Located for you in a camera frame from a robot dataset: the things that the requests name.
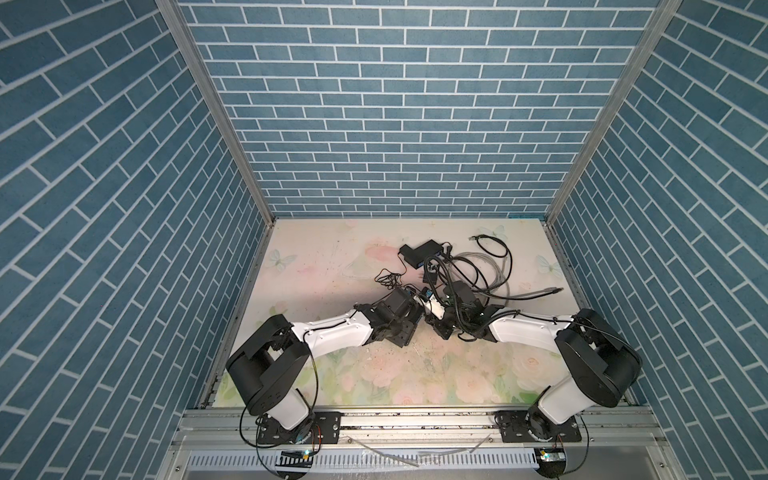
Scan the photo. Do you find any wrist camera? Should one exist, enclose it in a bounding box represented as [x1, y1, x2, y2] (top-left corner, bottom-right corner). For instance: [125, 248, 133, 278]
[404, 286, 421, 300]
[418, 288, 445, 320]

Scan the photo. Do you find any black network switch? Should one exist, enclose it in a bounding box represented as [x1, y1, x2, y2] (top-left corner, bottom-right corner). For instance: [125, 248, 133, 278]
[398, 240, 444, 269]

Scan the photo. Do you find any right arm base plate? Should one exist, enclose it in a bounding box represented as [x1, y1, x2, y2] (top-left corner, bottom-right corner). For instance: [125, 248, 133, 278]
[493, 410, 582, 443]

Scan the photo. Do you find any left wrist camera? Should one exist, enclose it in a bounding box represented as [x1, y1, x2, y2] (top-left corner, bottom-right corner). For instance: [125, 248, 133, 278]
[404, 286, 421, 300]

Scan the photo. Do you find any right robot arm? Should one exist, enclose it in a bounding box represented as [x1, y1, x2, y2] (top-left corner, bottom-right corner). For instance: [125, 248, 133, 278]
[420, 282, 642, 438]

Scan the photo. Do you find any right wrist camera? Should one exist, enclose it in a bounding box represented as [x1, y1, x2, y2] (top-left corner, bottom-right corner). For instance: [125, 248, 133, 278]
[418, 288, 445, 320]

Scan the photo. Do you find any small black power adapter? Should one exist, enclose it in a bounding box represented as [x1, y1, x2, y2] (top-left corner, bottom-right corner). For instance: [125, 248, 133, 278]
[423, 263, 439, 285]

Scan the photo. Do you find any long black switch box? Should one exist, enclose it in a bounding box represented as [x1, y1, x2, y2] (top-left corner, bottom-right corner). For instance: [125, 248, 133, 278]
[386, 320, 419, 348]

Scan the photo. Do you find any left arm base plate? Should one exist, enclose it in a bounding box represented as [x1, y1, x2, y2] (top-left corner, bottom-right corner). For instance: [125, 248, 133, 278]
[258, 411, 342, 445]

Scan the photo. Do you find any black wall plug adapter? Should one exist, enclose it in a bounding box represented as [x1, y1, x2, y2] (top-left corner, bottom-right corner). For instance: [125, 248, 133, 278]
[374, 253, 411, 291]

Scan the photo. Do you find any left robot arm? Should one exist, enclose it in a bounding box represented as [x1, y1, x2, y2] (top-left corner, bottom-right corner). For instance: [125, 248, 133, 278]
[226, 288, 425, 430]

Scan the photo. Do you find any aluminium front rail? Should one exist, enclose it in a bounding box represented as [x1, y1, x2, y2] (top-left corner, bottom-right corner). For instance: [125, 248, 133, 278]
[171, 405, 668, 451]

